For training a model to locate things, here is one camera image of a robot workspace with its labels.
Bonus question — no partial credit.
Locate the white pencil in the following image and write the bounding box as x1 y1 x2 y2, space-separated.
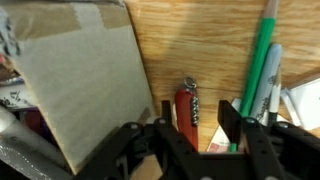
267 70 283 127

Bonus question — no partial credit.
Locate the grey Sharpie marker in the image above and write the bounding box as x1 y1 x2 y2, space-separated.
249 42 284 123

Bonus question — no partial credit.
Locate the thin white stick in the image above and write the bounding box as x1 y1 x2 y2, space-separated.
280 88 303 128

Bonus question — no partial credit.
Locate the green marker pen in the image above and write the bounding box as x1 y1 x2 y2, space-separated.
228 0 281 153

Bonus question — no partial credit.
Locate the red pocket knife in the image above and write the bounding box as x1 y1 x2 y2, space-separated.
173 76 201 153

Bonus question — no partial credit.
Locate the black glossy flat case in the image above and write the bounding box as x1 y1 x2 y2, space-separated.
0 134 74 180

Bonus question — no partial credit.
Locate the silver Sharpie marker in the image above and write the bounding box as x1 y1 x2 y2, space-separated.
0 84 38 110

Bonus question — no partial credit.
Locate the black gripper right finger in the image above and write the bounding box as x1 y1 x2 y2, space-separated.
217 99 320 180

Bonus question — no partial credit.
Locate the cardboard box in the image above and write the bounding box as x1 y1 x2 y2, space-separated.
0 0 158 175

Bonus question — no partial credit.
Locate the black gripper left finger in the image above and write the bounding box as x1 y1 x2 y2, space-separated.
74 99 201 180

